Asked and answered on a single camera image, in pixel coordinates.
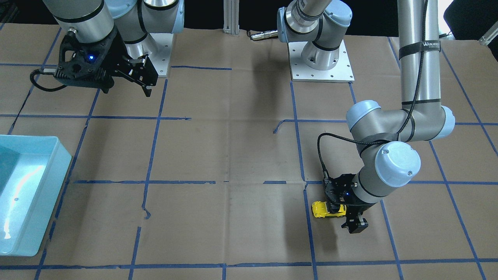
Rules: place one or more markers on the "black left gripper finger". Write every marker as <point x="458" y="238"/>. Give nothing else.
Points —
<point x="355" y="225"/>

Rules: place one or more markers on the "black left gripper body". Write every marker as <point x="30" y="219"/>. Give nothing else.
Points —
<point x="353" y="209"/>

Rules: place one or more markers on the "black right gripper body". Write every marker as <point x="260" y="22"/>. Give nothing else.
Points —
<point x="111" y="57"/>

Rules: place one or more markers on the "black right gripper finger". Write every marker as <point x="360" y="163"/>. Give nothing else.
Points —
<point x="141" y="67"/>
<point x="144" y="80"/>

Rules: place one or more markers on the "yellow toy beetle car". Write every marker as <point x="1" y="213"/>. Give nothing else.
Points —
<point x="322" y="209"/>

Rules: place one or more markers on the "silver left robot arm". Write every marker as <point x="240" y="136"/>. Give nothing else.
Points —
<point x="314" y="31"/>

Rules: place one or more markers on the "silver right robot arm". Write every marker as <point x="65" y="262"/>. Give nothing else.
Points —
<point x="94" y="19"/>

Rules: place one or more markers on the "light blue plastic bin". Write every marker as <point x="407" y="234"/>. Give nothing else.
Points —
<point x="32" y="171"/>

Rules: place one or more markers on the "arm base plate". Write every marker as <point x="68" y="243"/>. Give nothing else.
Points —
<point x="310" y="64"/>
<point x="158" y="47"/>

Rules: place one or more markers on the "aluminium frame post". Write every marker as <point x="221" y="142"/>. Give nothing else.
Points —
<point x="231" y="17"/>

